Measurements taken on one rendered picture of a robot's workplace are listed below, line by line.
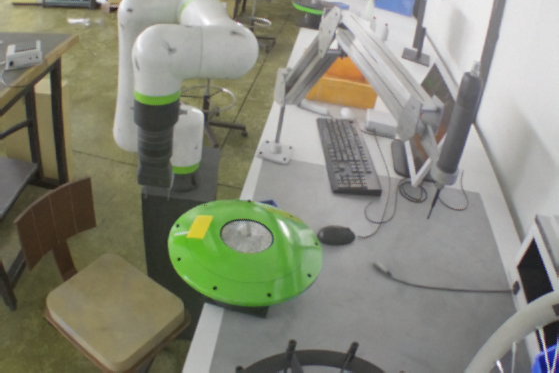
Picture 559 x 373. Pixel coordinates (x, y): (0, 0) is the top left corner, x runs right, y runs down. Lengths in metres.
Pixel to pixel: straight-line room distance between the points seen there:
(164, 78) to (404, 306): 0.74
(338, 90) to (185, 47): 1.19
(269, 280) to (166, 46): 0.46
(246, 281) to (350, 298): 0.32
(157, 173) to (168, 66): 0.24
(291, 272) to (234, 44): 0.43
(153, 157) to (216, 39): 0.26
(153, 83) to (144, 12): 0.42
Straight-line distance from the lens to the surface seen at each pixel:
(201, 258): 0.92
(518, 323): 0.45
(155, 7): 1.24
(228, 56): 0.85
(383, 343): 1.06
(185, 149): 1.48
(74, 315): 1.42
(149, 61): 0.83
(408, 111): 0.84
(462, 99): 0.73
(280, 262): 0.93
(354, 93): 1.96
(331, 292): 1.13
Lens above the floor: 1.72
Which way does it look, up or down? 31 degrees down
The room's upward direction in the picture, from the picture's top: 9 degrees clockwise
